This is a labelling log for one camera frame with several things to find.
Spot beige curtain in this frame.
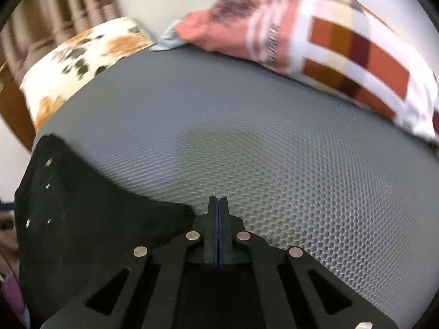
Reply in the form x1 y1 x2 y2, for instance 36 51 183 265
0 0 119 76

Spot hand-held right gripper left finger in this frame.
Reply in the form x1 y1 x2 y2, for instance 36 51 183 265
40 196 219 329

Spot checked orange white pillow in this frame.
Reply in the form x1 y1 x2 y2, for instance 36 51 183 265
176 0 439 141

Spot brown wooden frame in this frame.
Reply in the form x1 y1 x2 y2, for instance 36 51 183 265
0 60 38 153

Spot black pants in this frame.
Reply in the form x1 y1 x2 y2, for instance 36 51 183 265
14 134 203 329

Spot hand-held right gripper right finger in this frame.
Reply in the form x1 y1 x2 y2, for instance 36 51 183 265
218 197 400 329

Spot white floral pillow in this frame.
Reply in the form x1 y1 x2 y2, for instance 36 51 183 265
19 16 155 132

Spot light blue cloth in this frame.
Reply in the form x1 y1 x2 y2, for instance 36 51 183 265
150 19 188 52

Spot grey mesh mat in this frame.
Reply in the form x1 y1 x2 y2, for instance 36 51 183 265
31 43 439 329

